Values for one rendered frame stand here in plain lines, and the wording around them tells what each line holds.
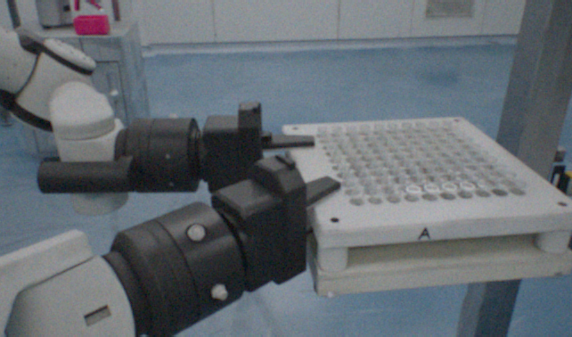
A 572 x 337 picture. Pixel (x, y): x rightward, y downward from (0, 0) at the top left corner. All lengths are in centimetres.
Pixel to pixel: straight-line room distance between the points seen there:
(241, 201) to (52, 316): 15
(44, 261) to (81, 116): 27
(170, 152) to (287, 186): 18
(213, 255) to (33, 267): 12
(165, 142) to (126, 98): 241
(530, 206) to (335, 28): 536
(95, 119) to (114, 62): 233
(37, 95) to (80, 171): 29
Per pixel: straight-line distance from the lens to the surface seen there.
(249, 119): 54
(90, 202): 61
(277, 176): 40
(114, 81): 294
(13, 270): 32
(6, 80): 82
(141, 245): 36
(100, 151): 57
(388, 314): 195
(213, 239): 37
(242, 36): 569
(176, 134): 55
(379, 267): 46
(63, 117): 58
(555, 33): 73
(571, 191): 82
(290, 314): 191
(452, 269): 48
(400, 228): 44
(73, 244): 36
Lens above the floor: 131
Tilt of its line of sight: 27 degrees down
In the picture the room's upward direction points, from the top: straight up
